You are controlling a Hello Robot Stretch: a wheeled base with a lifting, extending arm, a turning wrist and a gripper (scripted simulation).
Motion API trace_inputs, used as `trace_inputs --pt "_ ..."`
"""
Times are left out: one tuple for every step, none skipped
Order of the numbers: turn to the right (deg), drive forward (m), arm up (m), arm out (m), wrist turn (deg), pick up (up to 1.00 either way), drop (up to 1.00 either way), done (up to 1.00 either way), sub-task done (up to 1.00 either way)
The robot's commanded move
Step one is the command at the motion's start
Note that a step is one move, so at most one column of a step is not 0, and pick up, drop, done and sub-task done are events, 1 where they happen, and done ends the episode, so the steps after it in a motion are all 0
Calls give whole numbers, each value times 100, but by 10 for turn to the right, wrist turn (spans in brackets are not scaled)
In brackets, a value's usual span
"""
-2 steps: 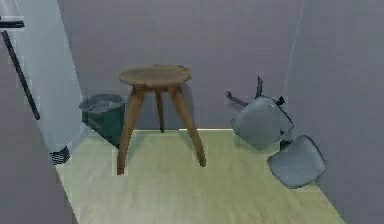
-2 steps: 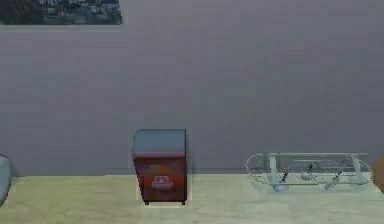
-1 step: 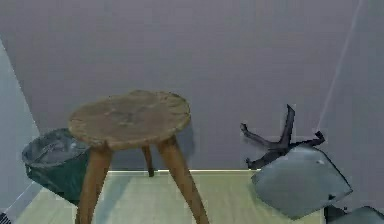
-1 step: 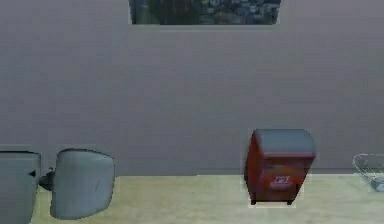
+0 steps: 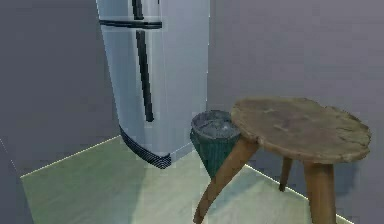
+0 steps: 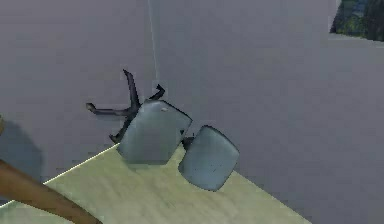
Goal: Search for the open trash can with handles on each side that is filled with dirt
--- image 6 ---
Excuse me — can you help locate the grey office chair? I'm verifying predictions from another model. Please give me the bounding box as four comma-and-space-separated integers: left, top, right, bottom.
85, 68, 241, 192

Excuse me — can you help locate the pale green table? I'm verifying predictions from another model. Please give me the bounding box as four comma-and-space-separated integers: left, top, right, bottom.
0, 143, 313, 224

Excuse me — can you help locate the brown wooden pole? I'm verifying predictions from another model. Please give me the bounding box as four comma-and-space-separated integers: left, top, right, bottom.
0, 159, 104, 224

